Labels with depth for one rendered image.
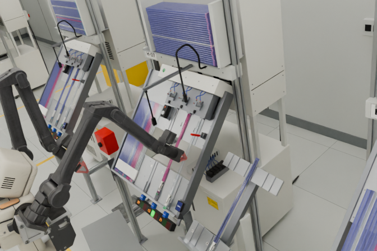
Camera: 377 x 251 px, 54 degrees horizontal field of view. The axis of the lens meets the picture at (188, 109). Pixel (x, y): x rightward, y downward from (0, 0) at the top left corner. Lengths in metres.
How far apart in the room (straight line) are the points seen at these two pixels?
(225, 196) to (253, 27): 0.97
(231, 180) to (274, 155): 0.35
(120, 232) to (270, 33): 1.38
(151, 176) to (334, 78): 1.90
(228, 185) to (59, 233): 1.01
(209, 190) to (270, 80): 0.74
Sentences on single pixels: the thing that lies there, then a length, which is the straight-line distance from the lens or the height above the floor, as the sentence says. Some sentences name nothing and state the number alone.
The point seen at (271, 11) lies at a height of 1.54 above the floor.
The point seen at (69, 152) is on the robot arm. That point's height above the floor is 1.37.
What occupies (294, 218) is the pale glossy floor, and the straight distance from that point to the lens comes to 2.91.
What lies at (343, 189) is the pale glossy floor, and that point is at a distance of 3.15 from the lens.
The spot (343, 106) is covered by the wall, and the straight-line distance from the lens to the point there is 3.47.
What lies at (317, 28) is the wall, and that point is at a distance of 3.30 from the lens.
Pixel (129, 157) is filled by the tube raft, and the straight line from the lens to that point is 2.35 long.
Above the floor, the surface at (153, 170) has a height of 0.82.
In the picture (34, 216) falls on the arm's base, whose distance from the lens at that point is 1.53.
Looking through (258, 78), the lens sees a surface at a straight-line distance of 2.09.
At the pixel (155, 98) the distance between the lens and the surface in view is 2.32.
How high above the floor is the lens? 2.10
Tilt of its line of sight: 28 degrees down
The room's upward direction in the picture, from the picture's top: 12 degrees counter-clockwise
